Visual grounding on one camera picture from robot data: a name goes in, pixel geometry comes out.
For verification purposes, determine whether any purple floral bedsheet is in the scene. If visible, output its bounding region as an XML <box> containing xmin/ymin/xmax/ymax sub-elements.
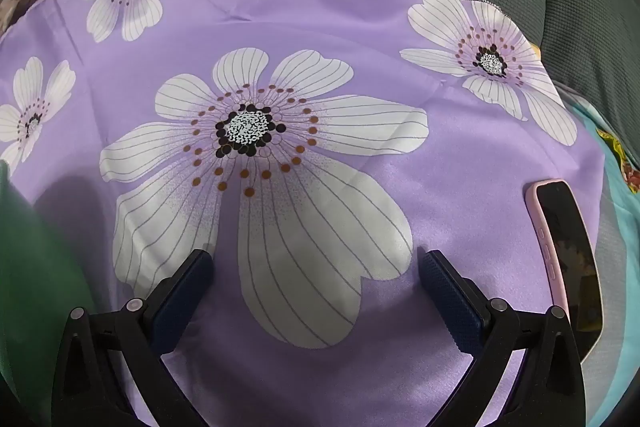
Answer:
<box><xmin>0</xmin><ymin>0</ymin><xmax>608</xmax><ymax>427</ymax></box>

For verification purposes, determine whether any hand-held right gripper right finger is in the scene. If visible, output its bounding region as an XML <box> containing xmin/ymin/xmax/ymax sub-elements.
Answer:
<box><xmin>419</xmin><ymin>249</ymin><xmax>587</xmax><ymax>427</ymax></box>

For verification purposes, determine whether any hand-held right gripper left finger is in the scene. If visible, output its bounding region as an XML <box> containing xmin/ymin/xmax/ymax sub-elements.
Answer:
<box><xmin>51</xmin><ymin>248</ymin><xmax>216</xmax><ymax>427</ymax></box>

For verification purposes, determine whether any smartphone with pink case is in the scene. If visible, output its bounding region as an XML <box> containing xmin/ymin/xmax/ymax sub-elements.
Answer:
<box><xmin>524</xmin><ymin>178</ymin><xmax>605</xmax><ymax>360</ymax></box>

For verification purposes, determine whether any green plastic bowl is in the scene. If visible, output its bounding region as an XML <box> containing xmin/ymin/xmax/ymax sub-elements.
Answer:
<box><xmin>0</xmin><ymin>159</ymin><xmax>93</xmax><ymax>408</ymax></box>

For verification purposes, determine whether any teal printed cloth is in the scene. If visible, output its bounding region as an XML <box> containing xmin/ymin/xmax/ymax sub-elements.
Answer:
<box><xmin>565</xmin><ymin>92</ymin><xmax>640</xmax><ymax>408</ymax></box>

